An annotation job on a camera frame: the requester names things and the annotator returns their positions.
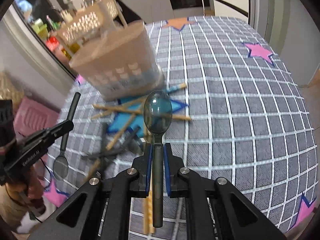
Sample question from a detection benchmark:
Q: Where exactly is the bamboo chopstick curved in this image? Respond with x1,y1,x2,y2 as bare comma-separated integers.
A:
143,125,156,235

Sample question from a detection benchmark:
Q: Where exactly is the plain bamboo chopstick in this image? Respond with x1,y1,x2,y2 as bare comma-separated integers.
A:
91,96,146,120

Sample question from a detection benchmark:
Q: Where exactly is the dark spoon black handle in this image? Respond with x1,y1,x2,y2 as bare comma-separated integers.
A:
53,119,70,181

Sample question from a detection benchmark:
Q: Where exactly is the grey checkered star tablecloth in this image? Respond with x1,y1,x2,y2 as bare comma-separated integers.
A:
56,16,319,239

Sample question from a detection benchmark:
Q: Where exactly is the black handled spoon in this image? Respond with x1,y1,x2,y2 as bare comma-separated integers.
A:
82,126,141,160

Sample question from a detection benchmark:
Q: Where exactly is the beige plastic utensil holder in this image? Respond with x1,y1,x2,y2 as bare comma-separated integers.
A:
69,20,164,101

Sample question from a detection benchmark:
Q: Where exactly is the dark translucent plastic spoon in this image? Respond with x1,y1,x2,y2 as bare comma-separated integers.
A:
143,90,172,228

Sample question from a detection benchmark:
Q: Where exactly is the blue-patterned bamboo chopstick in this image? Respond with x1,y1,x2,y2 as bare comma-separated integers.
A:
164,83,187,94

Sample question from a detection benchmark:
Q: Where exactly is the pink plastic crate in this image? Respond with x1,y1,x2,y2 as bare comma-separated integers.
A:
14,96,59,140

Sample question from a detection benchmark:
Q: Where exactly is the beige perforated plastic shelf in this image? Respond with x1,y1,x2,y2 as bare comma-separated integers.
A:
53,0,127,56

